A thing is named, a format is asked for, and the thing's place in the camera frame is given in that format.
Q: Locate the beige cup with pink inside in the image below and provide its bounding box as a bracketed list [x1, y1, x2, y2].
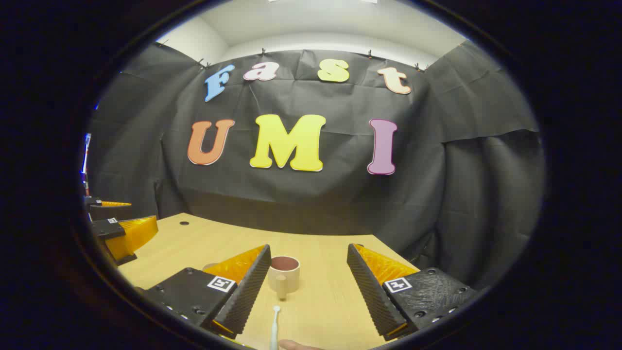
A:
[267, 255, 301, 300]

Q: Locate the blue and white panel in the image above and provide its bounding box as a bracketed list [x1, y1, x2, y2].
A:
[82, 132, 93, 195]

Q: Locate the light wooden desktop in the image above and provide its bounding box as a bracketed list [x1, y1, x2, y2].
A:
[117, 212, 421, 350]

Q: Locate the pale mint toothbrush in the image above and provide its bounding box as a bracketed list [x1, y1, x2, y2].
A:
[270, 305, 281, 350]

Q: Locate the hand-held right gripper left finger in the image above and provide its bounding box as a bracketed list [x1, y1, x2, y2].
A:
[143, 244, 273, 340]

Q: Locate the black backdrop cloth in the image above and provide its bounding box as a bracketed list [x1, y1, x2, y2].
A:
[86, 41, 547, 292]

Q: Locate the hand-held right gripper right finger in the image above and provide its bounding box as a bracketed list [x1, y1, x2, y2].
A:
[346, 243, 481, 342]

